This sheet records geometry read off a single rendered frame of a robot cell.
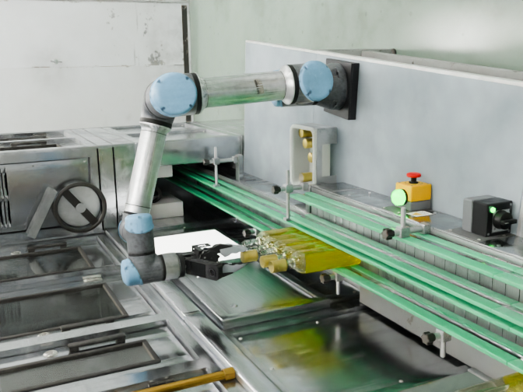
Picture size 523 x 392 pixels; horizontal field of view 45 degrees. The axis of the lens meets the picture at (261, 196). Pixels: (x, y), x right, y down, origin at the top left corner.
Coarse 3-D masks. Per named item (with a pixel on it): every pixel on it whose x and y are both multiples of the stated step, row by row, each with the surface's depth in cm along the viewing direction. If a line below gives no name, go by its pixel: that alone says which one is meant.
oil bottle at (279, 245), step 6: (282, 240) 193; (288, 240) 193; (294, 240) 193; (300, 240) 193; (306, 240) 193; (312, 240) 193; (318, 240) 194; (276, 246) 190; (282, 246) 189; (276, 252) 190
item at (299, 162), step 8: (296, 128) 227; (304, 128) 218; (312, 128) 214; (296, 136) 228; (296, 144) 229; (296, 152) 229; (304, 152) 231; (296, 160) 230; (304, 160) 231; (296, 168) 231; (304, 168) 232; (312, 168) 230; (296, 176) 231; (296, 184) 228
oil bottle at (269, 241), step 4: (300, 232) 203; (272, 236) 198; (276, 236) 198; (280, 236) 198; (284, 236) 198; (288, 236) 198; (292, 236) 198; (296, 236) 198; (268, 240) 196; (272, 240) 195; (276, 240) 195; (268, 244) 195; (272, 244) 194
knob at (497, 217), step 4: (496, 212) 147; (500, 212) 147; (504, 212) 146; (508, 212) 147; (496, 216) 147; (500, 216) 146; (504, 216) 146; (508, 216) 147; (496, 220) 147; (500, 220) 146; (504, 220) 145; (508, 220) 145; (512, 220) 146; (516, 220) 146; (496, 224) 147; (500, 224) 146; (504, 224) 145; (508, 224) 145; (500, 228) 147; (504, 228) 147
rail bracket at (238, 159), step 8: (216, 152) 264; (208, 160) 263; (216, 160) 264; (224, 160) 266; (232, 160) 268; (240, 160) 268; (216, 168) 266; (240, 168) 269; (216, 176) 266; (240, 176) 270; (216, 184) 267
